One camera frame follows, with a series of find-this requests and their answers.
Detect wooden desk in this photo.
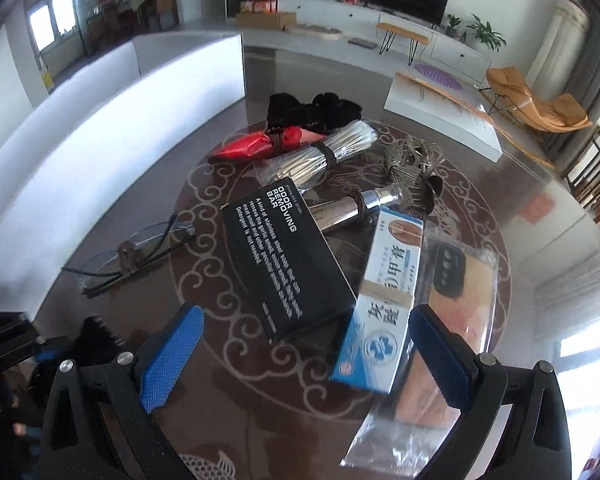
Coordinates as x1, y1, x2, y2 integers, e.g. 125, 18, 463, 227
87, 0, 176, 53

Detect large leafy potted plant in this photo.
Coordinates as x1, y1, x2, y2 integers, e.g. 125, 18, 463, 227
466, 14, 507, 51

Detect flat white box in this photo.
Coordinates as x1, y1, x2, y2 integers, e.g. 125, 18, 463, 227
384, 72, 502, 162

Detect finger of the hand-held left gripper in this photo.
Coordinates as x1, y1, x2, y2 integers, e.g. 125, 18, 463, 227
77, 316, 127, 362

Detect black box with white print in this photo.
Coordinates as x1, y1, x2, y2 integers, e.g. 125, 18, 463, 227
222, 177, 358, 343

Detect brown cardboard box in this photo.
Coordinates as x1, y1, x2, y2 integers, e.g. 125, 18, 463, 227
236, 10, 298, 31

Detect blue and white carton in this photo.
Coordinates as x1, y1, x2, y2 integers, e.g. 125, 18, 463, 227
327, 207, 426, 396

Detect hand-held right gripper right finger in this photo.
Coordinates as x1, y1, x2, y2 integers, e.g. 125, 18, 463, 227
409, 304, 581, 480

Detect wooden chairs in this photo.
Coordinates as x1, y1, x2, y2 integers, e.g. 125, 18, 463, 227
562, 127, 600, 241

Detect white television cabinet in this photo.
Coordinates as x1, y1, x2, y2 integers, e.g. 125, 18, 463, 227
277, 0, 493, 83

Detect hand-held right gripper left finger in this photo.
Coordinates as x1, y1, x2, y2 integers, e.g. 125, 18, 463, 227
40, 302, 206, 480

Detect orange snack packages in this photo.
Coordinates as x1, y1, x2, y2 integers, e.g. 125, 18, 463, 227
240, 0, 280, 15

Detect standing air conditioner with cover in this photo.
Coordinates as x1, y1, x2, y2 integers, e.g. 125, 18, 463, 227
527, 0, 592, 96

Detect cosmetic bottle with clear cap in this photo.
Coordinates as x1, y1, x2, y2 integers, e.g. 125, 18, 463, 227
305, 185, 406, 233

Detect orange rocking chair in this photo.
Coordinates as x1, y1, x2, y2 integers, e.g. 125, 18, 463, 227
477, 66, 595, 133

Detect purple round mat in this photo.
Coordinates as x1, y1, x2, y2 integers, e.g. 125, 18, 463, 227
412, 60, 466, 88

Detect large white cardboard box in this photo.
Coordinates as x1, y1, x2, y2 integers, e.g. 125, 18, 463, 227
0, 32, 246, 311

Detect bundle of cotton swabs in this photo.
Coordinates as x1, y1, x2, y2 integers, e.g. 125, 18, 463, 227
252, 120, 378, 188

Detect rimless eyeglasses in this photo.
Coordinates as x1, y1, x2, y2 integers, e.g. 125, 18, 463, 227
62, 212, 198, 297

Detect wooden bench with hairpin legs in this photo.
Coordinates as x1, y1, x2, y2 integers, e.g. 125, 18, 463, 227
376, 22, 431, 66

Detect red paper slip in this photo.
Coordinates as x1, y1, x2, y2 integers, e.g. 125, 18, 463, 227
520, 195, 556, 223

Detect red foil packet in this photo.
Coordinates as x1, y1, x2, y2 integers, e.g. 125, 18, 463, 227
207, 127, 328, 164

